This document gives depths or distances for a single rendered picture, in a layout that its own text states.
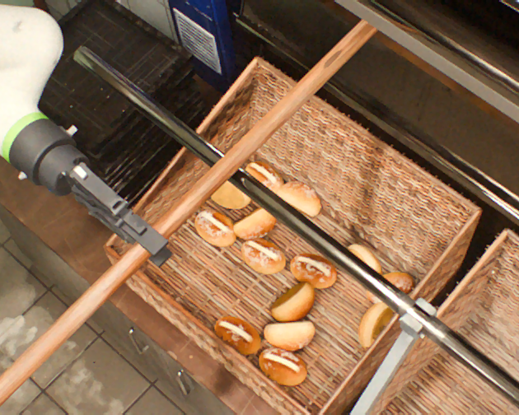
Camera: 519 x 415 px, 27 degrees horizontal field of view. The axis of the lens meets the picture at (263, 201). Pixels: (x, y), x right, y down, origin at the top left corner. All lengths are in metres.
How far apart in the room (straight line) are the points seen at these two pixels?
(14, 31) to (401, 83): 0.67
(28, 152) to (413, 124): 0.68
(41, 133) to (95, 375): 1.26
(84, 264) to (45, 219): 0.15
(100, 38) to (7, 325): 0.99
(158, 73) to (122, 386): 0.95
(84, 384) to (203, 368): 0.72
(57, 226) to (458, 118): 0.93
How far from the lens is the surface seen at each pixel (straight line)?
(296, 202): 2.21
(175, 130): 1.70
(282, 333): 2.09
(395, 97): 1.93
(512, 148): 1.82
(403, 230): 2.15
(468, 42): 1.48
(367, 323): 2.09
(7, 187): 2.43
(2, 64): 1.67
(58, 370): 2.86
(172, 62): 2.18
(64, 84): 2.20
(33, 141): 1.66
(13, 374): 1.54
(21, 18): 1.67
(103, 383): 2.82
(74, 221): 2.35
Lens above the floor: 2.60
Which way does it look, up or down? 62 degrees down
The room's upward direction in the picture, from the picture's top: 11 degrees counter-clockwise
